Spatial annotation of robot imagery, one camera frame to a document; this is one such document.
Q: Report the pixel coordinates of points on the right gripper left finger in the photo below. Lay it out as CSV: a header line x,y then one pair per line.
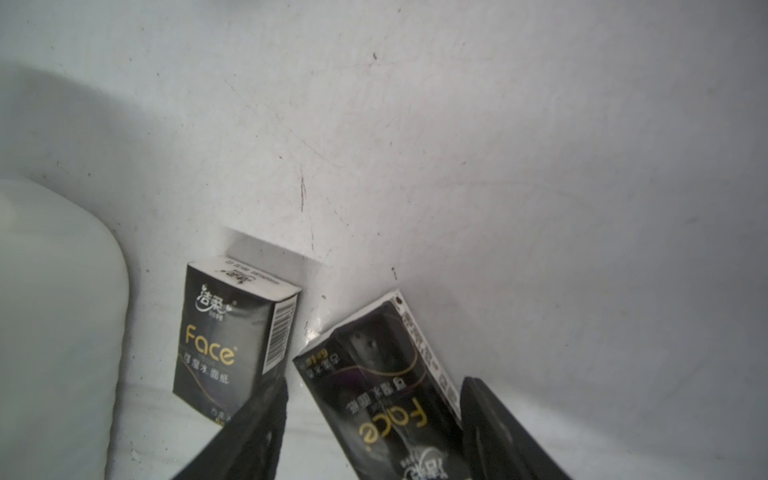
x,y
248,447

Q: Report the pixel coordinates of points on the white storage box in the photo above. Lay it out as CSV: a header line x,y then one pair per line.
x,y
64,300

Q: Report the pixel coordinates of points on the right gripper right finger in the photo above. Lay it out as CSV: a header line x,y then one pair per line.
x,y
495,443

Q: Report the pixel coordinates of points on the black Face tissue pack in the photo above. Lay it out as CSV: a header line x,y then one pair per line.
x,y
235,328

